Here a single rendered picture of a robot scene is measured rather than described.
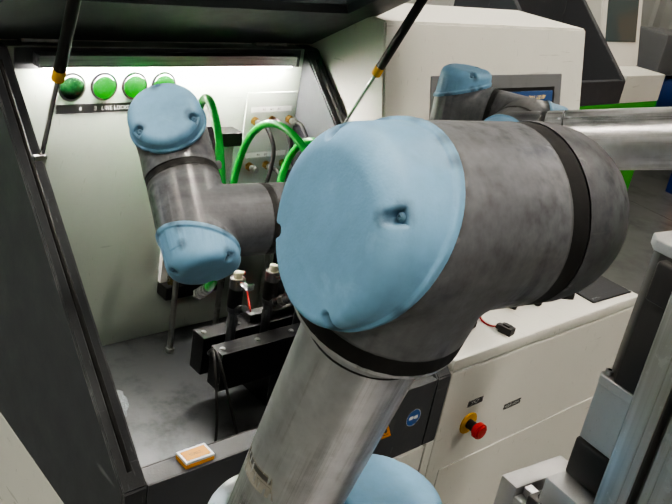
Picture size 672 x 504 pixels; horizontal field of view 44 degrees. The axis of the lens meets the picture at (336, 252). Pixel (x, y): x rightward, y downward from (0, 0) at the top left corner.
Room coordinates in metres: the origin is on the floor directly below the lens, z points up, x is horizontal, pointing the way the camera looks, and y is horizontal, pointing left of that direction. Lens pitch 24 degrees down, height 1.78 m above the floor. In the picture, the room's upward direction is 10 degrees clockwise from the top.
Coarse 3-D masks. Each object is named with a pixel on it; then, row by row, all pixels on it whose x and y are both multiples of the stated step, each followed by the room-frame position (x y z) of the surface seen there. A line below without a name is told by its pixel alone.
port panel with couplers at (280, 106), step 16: (256, 96) 1.67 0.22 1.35; (272, 96) 1.70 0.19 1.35; (288, 96) 1.73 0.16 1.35; (256, 112) 1.67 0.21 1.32; (272, 112) 1.70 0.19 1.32; (288, 112) 1.74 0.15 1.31; (272, 128) 1.71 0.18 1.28; (256, 144) 1.68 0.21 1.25; (288, 144) 1.74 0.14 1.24; (256, 160) 1.69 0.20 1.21; (240, 176) 1.66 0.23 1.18; (256, 176) 1.69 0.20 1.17; (272, 176) 1.72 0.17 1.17
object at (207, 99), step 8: (208, 96) 1.33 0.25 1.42; (200, 104) 1.39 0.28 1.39; (208, 104) 1.30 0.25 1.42; (216, 112) 1.28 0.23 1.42; (216, 120) 1.25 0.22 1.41; (216, 128) 1.24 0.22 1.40; (216, 136) 1.22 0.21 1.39; (216, 144) 1.21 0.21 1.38; (216, 152) 1.20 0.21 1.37; (216, 160) 1.19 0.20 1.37; (224, 160) 1.19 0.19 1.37; (224, 168) 1.18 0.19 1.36; (224, 176) 1.17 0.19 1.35; (208, 288) 1.15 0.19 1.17
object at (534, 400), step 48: (336, 48) 1.74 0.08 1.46; (384, 48) 1.65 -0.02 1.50; (432, 48) 1.74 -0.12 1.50; (480, 48) 1.85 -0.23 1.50; (528, 48) 1.97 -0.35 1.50; (576, 48) 2.11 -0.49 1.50; (384, 96) 1.63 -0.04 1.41; (576, 96) 2.10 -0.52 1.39; (576, 336) 1.71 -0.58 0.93; (480, 384) 1.47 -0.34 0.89; (528, 384) 1.60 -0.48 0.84; (576, 384) 1.76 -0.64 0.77; (528, 432) 1.65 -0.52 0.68; (576, 432) 1.82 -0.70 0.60; (432, 480) 1.42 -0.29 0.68; (480, 480) 1.54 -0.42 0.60
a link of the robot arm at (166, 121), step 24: (144, 96) 0.79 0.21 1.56; (168, 96) 0.79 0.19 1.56; (192, 96) 0.80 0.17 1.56; (144, 120) 0.77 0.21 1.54; (168, 120) 0.77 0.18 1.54; (192, 120) 0.78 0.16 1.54; (144, 144) 0.77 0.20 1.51; (168, 144) 0.76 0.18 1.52; (192, 144) 0.78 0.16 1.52; (144, 168) 0.78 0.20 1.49
